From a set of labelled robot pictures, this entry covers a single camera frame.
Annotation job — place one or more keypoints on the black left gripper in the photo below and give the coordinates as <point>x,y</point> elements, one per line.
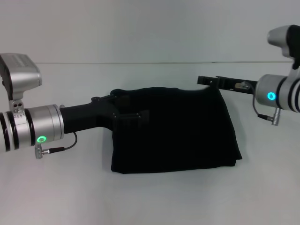
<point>86,114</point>

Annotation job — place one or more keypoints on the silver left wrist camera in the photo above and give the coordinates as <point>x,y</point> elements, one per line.
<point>18,72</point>

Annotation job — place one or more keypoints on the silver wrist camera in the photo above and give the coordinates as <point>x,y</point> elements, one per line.
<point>18,72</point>
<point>281,37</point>

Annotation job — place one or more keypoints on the black shirt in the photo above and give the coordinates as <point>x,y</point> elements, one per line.
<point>175,129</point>

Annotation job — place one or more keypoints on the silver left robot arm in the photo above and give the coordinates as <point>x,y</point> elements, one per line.
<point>30,126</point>

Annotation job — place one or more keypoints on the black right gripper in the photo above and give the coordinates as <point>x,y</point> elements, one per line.
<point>229,84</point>

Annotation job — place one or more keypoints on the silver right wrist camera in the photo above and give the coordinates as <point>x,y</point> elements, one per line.
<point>281,37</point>

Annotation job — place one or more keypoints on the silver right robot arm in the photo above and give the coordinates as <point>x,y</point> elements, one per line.
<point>281,93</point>

